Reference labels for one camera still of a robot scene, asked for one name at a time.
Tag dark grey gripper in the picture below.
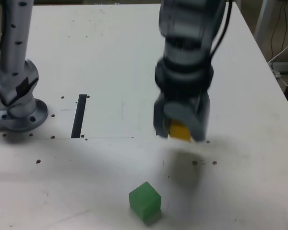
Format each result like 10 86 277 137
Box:
153 90 211 143

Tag yellow cube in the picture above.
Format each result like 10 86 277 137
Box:
168 119 192 142

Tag green cube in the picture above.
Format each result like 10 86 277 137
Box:
129 181 162 225

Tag black tape strip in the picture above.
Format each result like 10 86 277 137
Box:
71 94 88 139

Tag white cable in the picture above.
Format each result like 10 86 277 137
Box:
267 35 288 90

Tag white metal post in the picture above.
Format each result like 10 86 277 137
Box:
253 0 275 42

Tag thin black hanging cable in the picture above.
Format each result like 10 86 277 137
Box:
270 0 288 60

